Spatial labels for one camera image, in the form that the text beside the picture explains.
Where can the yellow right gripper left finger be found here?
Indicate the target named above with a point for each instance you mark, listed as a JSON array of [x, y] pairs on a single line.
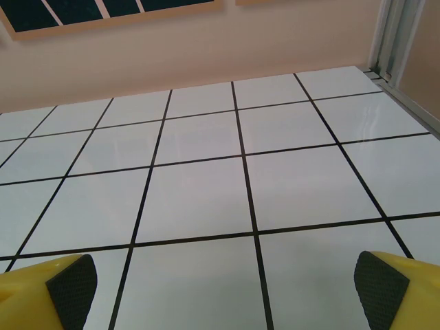
[[31, 295]]

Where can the aluminium side rail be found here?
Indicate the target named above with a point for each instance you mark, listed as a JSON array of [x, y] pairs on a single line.
[[412, 103]]

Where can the aluminium corner post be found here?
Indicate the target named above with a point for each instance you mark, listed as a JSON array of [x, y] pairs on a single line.
[[395, 34]]

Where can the wall panel with flower outlines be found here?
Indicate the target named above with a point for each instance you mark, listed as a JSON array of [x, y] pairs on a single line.
[[86, 10]]

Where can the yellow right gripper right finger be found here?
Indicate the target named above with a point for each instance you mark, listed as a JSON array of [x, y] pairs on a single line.
[[405, 295]]

